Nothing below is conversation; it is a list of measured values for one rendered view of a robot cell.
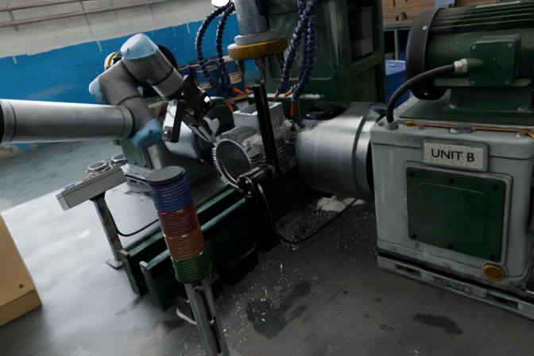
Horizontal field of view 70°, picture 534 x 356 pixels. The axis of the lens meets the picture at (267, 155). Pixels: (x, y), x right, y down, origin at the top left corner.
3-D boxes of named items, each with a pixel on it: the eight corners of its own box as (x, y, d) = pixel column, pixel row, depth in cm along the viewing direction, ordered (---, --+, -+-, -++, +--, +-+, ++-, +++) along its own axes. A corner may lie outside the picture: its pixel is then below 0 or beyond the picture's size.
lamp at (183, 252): (190, 235, 68) (184, 214, 66) (212, 244, 64) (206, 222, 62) (163, 253, 64) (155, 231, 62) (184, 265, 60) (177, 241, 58)
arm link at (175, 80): (161, 86, 93) (144, 86, 98) (173, 99, 96) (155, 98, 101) (179, 64, 96) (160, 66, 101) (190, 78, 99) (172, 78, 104)
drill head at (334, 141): (324, 164, 125) (315, 89, 116) (458, 185, 99) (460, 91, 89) (277, 199, 109) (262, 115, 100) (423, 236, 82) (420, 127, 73)
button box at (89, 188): (120, 184, 115) (111, 168, 114) (128, 180, 109) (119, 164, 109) (63, 211, 103) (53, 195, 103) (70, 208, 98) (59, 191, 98)
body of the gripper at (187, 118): (217, 106, 107) (191, 74, 99) (201, 129, 104) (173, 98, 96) (200, 104, 112) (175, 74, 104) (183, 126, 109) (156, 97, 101)
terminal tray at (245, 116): (261, 121, 126) (257, 101, 124) (286, 125, 119) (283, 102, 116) (236, 134, 118) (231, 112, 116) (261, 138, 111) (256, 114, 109)
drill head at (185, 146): (198, 143, 169) (183, 87, 159) (258, 152, 145) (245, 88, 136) (150, 165, 152) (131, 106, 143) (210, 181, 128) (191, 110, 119)
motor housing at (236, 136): (261, 162, 135) (250, 110, 128) (303, 170, 122) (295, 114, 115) (218, 187, 122) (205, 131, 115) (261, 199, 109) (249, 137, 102)
